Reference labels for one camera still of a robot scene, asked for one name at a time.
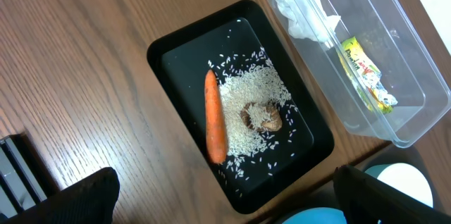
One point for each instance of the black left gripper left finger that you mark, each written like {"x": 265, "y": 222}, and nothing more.
{"x": 91, "y": 200}

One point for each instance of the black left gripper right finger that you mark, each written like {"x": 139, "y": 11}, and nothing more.
{"x": 364, "y": 199}

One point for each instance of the light blue rice bowl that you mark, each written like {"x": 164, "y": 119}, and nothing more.
{"x": 405, "y": 178}

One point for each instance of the blue plate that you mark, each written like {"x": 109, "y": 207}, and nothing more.
{"x": 320, "y": 215}

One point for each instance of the brown food scrap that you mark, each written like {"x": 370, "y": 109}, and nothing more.
{"x": 261, "y": 117}

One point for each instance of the green snack wrapper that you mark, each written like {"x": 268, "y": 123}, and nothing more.
{"x": 366, "y": 77}

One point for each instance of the orange carrot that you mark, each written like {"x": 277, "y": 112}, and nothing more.
{"x": 216, "y": 140}

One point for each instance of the pile of white rice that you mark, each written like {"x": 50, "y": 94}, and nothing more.
{"x": 246, "y": 93}

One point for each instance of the white tissue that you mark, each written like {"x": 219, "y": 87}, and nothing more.
{"x": 303, "y": 23}

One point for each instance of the black waste tray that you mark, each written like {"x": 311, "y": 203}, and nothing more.
{"x": 180, "y": 63}

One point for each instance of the clear plastic bin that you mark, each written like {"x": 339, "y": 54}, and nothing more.
{"x": 389, "y": 39}

